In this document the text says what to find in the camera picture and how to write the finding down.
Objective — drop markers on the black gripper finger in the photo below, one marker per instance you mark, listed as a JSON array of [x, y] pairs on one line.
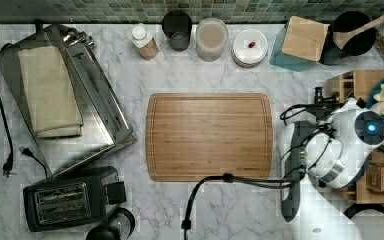
[[320, 99]]

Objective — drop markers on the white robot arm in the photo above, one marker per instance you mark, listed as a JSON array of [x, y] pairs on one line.
[[333, 150]]

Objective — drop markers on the wooden drawer cabinet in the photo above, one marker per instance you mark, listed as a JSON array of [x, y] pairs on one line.
[[358, 83]]

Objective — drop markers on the teal jar wooden lid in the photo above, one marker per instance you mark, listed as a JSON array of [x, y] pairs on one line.
[[299, 44]]

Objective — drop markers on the wooden spoon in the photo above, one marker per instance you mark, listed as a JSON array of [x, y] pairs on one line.
[[342, 38]]

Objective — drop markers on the white lidded container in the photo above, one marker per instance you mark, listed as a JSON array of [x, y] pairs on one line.
[[249, 48]]

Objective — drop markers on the black round object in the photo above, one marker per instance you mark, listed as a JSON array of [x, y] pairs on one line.
[[356, 208]]

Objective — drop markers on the clear jar beige contents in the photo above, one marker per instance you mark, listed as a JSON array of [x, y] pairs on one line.
[[211, 38]]

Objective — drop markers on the wooden cutting board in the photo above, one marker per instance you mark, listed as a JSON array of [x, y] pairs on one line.
[[192, 136]]

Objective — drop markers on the dark glass cup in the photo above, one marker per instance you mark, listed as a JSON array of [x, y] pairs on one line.
[[177, 27]]

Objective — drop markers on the white cap bottle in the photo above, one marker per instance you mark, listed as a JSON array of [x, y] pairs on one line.
[[144, 41]]

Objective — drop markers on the black grinder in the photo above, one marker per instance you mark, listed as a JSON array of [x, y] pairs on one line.
[[119, 226]]

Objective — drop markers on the black toaster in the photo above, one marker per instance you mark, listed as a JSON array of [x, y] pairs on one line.
[[87, 196]]

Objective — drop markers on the beige folded towel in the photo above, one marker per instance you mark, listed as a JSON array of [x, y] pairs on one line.
[[51, 101]]

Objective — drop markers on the black power cord plug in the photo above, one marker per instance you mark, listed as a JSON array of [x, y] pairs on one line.
[[9, 163]]

